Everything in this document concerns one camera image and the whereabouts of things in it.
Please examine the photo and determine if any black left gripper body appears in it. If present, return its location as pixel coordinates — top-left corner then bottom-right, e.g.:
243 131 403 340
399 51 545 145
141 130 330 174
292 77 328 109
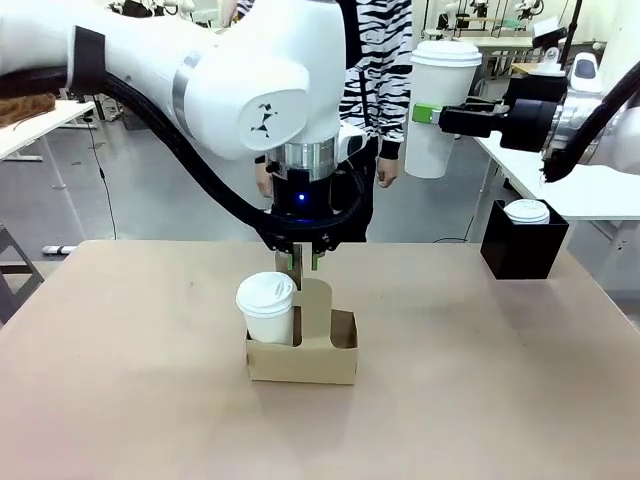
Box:
271 168 347 237

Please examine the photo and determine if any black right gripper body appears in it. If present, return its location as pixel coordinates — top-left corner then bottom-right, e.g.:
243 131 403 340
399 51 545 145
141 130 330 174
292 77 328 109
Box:
498 98 556 152

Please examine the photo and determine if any white paper cup with lid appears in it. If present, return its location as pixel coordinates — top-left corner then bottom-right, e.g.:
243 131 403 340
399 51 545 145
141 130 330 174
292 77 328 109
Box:
403 39 484 180
235 271 298 347
503 198 553 227

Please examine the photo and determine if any brown cardboard cup carrier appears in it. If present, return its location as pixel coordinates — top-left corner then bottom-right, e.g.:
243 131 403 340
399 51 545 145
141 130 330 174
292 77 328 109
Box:
244 243 360 387

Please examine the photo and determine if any person's left forearm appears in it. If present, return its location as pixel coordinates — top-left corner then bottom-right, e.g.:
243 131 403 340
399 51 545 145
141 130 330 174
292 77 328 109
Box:
377 69 417 162

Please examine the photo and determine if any person's right hand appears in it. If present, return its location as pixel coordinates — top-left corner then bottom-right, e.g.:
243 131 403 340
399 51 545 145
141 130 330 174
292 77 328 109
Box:
254 162 275 201

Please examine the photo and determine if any person's left hand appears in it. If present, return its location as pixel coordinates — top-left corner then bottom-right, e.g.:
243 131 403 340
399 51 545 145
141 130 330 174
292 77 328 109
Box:
375 156 402 191

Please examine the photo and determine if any large white table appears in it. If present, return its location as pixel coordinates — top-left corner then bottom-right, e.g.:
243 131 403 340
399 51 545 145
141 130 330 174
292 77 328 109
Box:
470 133 640 224

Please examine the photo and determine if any person in zebra hoodie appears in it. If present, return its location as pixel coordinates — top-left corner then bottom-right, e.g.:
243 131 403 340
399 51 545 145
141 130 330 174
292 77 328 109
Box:
232 0 417 244

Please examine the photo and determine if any black stand pole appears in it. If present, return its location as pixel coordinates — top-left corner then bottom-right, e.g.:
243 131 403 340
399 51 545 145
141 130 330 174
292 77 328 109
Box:
558 0 585 67

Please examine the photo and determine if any black square bin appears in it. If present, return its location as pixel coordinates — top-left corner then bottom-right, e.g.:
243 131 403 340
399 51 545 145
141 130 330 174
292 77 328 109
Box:
479 198 571 282

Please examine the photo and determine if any small white table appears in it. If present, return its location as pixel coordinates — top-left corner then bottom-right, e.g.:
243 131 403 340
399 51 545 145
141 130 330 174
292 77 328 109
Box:
0 98 97 162

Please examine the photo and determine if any brown furry object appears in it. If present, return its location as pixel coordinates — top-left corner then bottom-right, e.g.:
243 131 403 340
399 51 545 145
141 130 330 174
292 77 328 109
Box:
0 93 57 127

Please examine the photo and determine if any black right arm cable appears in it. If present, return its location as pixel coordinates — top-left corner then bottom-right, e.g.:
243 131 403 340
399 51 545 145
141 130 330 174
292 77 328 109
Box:
538 69 640 184

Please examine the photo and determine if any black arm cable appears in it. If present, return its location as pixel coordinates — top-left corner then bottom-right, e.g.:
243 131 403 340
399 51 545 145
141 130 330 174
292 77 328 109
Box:
0 67 374 239
538 69 640 184

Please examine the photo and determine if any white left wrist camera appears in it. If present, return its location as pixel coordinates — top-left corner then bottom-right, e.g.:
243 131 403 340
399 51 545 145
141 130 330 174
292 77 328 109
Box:
336 124 369 162

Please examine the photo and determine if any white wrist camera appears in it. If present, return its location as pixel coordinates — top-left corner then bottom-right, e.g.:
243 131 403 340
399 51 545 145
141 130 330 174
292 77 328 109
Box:
336 124 369 162
528 17 570 79

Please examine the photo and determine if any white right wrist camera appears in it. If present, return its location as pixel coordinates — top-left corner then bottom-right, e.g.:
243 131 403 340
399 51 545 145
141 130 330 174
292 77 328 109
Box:
528 17 570 79

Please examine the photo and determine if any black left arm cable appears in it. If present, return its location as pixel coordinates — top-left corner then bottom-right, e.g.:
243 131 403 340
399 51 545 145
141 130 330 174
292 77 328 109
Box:
0 67 374 239

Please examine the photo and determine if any grey metal frame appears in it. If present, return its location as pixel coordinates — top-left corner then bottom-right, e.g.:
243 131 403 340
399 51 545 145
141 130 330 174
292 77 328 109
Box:
0 222 45 327

